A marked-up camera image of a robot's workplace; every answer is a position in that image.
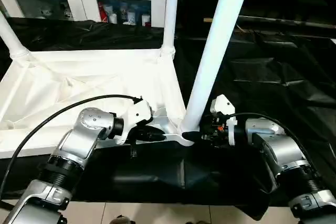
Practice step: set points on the white plastic table top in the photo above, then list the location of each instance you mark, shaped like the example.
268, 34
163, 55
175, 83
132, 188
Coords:
79, 77

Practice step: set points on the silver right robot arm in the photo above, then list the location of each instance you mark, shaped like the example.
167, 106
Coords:
278, 145

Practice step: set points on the black mat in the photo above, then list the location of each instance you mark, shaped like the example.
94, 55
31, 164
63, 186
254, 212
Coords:
273, 87

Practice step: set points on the long black bar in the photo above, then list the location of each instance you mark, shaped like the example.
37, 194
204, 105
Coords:
283, 22

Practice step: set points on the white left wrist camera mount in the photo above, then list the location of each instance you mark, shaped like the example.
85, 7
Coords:
135, 115

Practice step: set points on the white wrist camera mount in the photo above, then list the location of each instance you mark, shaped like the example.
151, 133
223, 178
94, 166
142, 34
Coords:
135, 115
223, 106

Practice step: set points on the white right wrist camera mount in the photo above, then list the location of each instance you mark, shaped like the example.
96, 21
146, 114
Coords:
223, 106

